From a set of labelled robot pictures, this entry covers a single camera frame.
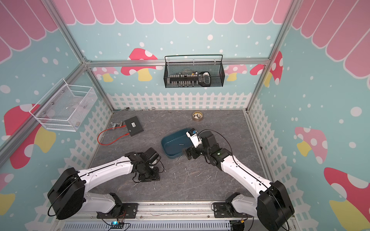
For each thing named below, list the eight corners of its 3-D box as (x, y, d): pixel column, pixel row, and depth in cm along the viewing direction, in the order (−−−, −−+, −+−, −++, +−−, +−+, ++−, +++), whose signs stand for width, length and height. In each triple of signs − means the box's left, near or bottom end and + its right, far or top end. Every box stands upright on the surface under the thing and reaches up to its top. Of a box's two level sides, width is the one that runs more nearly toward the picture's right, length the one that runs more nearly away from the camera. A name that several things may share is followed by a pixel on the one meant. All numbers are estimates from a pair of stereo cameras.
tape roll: (192, 121, 116) (192, 119, 115) (192, 113, 122) (192, 111, 120) (203, 121, 116) (203, 119, 115) (202, 113, 122) (202, 111, 120)
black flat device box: (131, 136, 107) (130, 134, 105) (125, 122, 115) (124, 120, 113) (144, 130, 110) (143, 129, 108) (137, 117, 118) (136, 115, 117)
